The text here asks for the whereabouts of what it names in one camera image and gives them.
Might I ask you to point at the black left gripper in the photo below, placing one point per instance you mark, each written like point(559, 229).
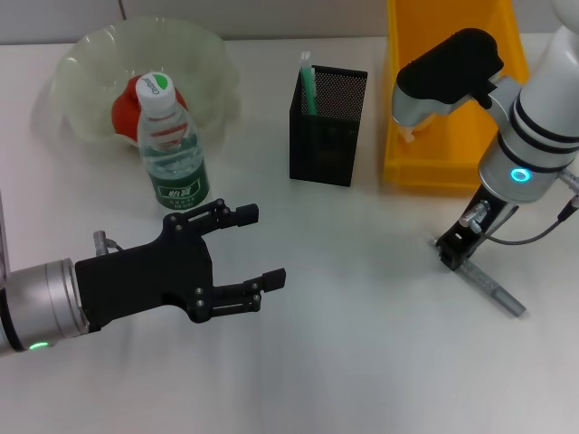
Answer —
point(145, 280)

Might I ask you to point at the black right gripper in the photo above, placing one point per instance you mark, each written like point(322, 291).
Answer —
point(479, 221)

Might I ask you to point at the grey glitter pen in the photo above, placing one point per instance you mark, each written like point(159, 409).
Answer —
point(493, 289)

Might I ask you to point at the clear green-label water bottle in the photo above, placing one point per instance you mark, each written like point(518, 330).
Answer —
point(178, 190)

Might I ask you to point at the white paper ball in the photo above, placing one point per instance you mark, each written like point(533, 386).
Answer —
point(409, 133)

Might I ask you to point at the mint green utility knife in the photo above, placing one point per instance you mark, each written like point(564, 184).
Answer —
point(309, 88)

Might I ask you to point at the red-orange bumpy orange fruit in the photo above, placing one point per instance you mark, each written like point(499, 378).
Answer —
point(124, 108)

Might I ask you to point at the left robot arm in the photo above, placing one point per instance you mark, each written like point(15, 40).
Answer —
point(38, 307)

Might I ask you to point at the black mesh pen holder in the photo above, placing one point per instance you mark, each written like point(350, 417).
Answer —
point(323, 149)

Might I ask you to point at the pale green wavy fruit plate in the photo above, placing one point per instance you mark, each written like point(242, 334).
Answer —
point(90, 90)

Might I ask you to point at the yellow plastic storage bin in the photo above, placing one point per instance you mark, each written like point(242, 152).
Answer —
point(434, 153)

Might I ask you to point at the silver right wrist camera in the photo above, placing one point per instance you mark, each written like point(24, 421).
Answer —
point(443, 81)

